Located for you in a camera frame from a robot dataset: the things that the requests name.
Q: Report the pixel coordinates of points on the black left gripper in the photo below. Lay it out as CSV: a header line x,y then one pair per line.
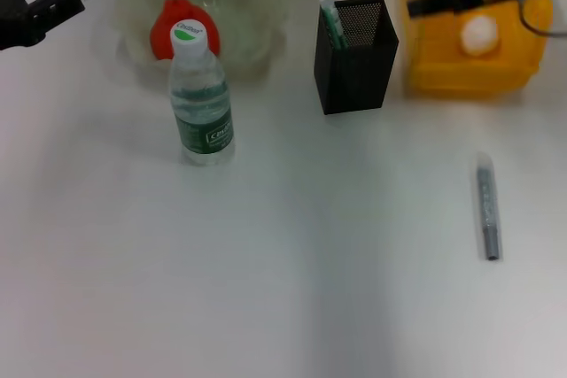
x,y
17,15

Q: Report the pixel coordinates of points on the white paper ball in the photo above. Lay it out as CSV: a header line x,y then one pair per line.
x,y
480,37

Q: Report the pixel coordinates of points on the orange fruit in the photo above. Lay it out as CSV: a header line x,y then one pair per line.
x,y
161,37

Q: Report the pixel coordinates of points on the clear green-label water bottle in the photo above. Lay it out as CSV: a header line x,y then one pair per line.
x,y
204,108

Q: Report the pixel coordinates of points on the grey pen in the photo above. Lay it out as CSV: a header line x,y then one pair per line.
x,y
487,210

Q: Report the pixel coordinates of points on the black mesh pen holder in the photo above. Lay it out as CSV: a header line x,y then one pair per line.
x,y
354,77

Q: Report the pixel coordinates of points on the pale green glass fruit bowl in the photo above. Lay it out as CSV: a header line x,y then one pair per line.
x,y
248,19

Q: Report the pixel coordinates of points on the yellow plastic bin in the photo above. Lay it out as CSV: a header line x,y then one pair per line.
x,y
443,72

